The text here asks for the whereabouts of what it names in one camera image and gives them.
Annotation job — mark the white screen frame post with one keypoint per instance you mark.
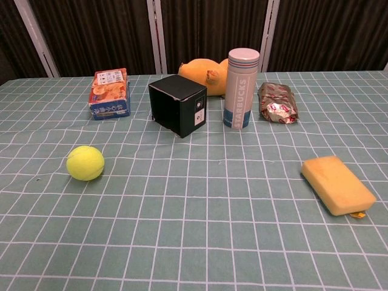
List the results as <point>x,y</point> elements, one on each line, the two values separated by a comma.
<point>34,30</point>
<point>269,30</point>
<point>156,30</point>

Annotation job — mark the orange plush toy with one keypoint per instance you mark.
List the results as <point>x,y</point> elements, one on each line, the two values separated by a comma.
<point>197,71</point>

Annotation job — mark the yellow tennis ball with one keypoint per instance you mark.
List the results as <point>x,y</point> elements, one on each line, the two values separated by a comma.
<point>85,163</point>

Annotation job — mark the white Starbucks tumbler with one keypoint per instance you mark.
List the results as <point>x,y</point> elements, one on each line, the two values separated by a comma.
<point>241,91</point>

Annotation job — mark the silver red foil snack packet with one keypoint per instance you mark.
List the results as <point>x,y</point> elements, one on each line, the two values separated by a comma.
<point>277,103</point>

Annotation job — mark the dark pleated screen panel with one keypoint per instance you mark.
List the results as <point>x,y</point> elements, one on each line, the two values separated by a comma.
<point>97,33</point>
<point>212,27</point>
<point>12,36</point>
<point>333,33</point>

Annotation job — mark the black cardboard box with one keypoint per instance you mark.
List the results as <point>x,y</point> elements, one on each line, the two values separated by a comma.
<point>179,106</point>

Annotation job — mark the orange blue snack box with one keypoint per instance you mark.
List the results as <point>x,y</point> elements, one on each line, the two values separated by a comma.
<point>107,91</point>

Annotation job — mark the yellow sponge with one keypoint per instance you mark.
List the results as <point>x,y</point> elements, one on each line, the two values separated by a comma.
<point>336,185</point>

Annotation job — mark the green grid-patterned table mat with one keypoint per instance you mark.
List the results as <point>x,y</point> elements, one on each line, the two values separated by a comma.
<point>194,227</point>

